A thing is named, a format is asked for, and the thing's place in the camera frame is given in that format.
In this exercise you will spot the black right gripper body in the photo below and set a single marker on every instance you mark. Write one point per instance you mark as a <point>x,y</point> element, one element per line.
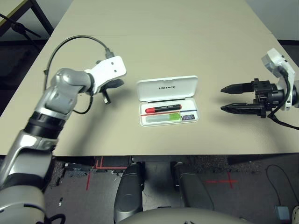
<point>268,93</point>

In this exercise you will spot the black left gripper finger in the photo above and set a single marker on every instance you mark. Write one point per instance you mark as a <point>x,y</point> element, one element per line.
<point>116,84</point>

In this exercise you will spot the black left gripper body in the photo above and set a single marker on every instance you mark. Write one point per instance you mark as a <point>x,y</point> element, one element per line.
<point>106,93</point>

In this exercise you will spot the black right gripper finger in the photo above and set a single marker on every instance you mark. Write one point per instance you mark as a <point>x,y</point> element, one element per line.
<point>236,89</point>
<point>243,108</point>

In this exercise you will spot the white plastic pencil case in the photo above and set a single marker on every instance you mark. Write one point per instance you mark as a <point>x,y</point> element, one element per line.
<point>163,87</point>

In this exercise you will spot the black marker with red cap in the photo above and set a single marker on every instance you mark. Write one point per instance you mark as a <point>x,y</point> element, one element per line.
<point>163,108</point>

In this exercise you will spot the small dark printed eraser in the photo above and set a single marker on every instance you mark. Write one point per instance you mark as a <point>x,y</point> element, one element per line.
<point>188,117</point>

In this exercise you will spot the green highlighter with clear cap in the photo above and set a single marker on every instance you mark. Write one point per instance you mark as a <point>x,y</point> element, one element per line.
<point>174,116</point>

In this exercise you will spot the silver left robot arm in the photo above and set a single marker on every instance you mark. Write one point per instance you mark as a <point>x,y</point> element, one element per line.
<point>63,81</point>

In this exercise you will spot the red floor tape cross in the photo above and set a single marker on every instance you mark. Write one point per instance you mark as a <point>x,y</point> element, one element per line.
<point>230,180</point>

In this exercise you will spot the red floor tape line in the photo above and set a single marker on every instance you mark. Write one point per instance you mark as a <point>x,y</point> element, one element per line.
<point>88,182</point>

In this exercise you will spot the dark grey robot right leg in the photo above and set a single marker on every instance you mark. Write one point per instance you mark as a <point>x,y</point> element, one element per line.
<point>191,186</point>

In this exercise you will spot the dark grey robot leg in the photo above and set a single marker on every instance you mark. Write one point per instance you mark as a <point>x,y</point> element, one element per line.
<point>191,186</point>
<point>128,186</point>

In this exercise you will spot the dark grey robot left leg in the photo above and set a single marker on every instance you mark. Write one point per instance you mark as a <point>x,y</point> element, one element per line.
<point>128,186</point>

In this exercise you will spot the grey power adapter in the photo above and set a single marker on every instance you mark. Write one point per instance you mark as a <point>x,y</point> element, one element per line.
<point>281,212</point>

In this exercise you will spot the black tripod stand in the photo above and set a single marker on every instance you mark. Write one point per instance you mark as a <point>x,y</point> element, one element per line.
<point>17,26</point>

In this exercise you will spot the grey robot torso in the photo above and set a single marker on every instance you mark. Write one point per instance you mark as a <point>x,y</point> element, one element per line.
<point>175,217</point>

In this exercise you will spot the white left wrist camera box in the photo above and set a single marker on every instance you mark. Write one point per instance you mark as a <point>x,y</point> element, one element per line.
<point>112,67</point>

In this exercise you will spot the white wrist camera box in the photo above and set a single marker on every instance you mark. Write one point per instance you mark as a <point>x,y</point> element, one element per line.
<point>112,67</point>
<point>273,58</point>

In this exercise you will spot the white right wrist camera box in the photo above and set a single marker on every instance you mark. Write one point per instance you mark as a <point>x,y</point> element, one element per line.
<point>273,58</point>

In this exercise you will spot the side table with black frame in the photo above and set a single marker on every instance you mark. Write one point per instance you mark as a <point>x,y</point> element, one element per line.
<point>44,21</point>

